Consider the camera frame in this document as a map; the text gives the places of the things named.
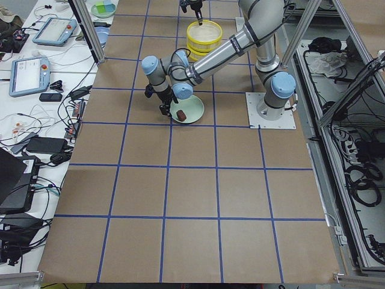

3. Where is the brown chocolate bun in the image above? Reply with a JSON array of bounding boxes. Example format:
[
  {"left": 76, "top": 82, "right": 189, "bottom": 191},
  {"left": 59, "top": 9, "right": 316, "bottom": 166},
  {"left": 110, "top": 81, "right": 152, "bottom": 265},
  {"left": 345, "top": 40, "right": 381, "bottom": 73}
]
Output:
[{"left": 176, "top": 110, "right": 186, "bottom": 122}]

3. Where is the blue plate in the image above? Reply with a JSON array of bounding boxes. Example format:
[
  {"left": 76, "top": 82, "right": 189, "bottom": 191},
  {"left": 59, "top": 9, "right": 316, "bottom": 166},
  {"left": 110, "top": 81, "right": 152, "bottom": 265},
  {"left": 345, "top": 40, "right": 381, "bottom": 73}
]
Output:
[{"left": 94, "top": 26, "right": 110, "bottom": 48}]

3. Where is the teach pendant near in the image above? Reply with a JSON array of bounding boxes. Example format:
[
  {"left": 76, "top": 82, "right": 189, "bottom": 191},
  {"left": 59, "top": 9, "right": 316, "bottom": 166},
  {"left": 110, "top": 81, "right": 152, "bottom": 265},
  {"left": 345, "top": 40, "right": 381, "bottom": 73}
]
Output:
[{"left": 9, "top": 57, "right": 51, "bottom": 98}]

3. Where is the clear green bowl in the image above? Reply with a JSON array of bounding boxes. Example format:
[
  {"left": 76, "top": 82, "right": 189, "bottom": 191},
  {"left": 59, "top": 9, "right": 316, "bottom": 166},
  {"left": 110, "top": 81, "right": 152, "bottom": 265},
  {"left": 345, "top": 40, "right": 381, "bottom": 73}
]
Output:
[{"left": 90, "top": 1, "right": 116, "bottom": 19}]

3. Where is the blue foam cube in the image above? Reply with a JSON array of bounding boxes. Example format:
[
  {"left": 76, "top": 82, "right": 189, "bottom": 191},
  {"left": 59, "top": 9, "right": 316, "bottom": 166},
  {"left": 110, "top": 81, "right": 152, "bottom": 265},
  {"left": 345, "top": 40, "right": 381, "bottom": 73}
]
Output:
[{"left": 104, "top": 4, "right": 116, "bottom": 13}]

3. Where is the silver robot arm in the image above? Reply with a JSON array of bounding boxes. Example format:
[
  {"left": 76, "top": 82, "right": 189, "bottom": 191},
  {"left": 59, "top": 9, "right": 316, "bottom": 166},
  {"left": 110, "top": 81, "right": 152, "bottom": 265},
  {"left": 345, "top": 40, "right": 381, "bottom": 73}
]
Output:
[{"left": 141, "top": 0, "right": 296, "bottom": 121}]

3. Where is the black power adapter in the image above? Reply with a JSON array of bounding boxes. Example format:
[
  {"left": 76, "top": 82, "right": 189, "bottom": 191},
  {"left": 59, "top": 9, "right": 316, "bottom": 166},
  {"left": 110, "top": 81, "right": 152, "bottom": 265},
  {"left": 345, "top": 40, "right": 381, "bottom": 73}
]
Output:
[{"left": 69, "top": 86, "right": 92, "bottom": 101}]

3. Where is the aluminium frame post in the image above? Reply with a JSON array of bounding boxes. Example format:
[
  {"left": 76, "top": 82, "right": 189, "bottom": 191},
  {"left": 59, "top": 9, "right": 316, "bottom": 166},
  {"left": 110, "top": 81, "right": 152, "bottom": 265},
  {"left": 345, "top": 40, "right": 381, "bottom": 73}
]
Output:
[{"left": 68, "top": 0, "right": 105, "bottom": 65}]

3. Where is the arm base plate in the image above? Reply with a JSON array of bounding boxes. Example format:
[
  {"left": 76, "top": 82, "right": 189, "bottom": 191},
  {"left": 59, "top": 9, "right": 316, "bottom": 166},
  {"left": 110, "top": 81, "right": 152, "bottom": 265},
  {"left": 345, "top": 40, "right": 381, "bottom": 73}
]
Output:
[{"left": 245, "top": 92, "right": 297, "bottom": 129}]

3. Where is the teach pendant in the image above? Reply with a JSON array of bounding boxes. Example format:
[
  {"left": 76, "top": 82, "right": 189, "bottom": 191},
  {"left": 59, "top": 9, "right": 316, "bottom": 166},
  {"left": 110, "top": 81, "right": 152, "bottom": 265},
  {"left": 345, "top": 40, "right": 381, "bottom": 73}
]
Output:
[
  {"left": 32, "top": 17, "right": 78, "bottom": 46},
  {"left": 9, "top": 57, "right": 51, "bottom": 98}
]

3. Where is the teach pendant far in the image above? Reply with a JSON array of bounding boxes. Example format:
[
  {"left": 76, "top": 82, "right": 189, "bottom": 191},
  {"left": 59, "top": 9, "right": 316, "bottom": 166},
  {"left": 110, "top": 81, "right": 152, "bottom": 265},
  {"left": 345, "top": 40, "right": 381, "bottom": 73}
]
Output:
[{"left": 32, "top": 17, "right": 78, "bottom": 46}]

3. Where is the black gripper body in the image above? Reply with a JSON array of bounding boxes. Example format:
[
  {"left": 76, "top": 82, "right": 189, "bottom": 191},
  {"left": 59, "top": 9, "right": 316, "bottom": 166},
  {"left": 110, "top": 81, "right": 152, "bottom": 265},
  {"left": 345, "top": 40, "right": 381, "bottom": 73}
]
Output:
[
  {"left": 156, "top": 90, "right": 177, "bottom": 113},
  {"left": 189, "top": 0, "right": 203, "bottom": 20}
]

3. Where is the green foam cube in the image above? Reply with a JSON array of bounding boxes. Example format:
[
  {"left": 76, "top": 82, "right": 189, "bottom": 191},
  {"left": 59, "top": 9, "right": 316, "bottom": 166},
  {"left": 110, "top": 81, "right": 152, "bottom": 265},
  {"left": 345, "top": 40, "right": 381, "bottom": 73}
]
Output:
[{"left": 95, "top": 4, "right": 105, "bottom": 13}]

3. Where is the light green plate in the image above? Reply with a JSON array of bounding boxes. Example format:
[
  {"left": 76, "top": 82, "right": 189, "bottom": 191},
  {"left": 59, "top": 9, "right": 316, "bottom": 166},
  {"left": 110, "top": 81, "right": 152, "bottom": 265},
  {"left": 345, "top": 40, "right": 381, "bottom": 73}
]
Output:
[{"left": 170, "top": 95, "right": 205, "bottom": 124}]

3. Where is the yellow rimmed steamer basket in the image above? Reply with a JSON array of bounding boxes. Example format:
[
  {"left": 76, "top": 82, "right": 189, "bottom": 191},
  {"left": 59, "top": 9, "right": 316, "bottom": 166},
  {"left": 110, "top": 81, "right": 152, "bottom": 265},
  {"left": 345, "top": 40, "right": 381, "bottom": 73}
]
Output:
[
  {"left": 186, "top": 40, "right": 220, "bottom": 61},
  {"left": 186, "top": 20, "right": 223, "bottom": 52}
]

